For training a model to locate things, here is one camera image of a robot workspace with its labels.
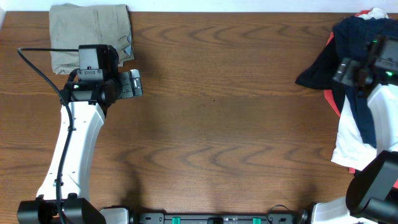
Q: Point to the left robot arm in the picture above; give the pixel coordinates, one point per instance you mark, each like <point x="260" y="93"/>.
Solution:
<point x="64" y="196"/>

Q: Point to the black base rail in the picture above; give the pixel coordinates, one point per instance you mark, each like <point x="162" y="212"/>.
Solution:
<point x="273" y="218"/>

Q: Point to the folded khaki shorts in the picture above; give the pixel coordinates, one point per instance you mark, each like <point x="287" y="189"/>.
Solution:
<point x="71" y="26"/>

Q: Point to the white garment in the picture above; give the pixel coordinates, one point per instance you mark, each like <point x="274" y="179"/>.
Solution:
<point x="356" y="140"/>

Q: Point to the red garment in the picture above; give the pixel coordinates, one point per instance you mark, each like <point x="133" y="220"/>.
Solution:
<point x="350" y="150"/>

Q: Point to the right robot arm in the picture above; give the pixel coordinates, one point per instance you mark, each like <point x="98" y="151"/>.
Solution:
<point x="369" y="197"/>

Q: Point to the navy blue shorts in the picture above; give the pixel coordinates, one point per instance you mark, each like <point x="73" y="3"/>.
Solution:
<point x="352" y="36"/>

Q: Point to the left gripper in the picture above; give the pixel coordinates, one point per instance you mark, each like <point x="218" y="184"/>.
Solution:
<point x="126" y="84"/>

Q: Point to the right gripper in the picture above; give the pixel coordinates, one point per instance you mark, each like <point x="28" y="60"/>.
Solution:
<point x="344" y="72"/>

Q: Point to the black garment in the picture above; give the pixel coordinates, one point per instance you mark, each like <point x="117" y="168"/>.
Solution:
<point x="319" y="76"/>

